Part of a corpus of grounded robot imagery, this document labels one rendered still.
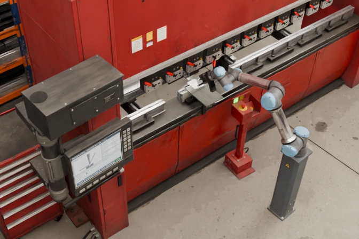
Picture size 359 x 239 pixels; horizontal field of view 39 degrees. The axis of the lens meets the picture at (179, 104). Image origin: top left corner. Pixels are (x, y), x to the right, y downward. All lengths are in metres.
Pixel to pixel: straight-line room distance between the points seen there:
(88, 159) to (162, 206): 1.72
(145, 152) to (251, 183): 1.19
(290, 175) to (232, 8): 1.39
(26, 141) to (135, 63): 0.99
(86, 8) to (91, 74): 0.36
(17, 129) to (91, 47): 1.21
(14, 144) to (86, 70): 1.21
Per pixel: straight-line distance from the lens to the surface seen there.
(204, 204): 4.66
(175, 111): 4.17
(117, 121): 3.06
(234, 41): 4.26
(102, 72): 2.86
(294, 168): 4.15
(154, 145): 4.15
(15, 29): 4.97
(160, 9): 3.52
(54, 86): 2.81
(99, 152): 3.05
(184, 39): 3.83
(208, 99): 4.11
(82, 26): 2.93
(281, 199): 4.48
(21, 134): 3.97
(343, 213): 4.85
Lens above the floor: 3.75
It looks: 43 degrees down
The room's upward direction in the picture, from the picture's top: 2 degrees clockwise
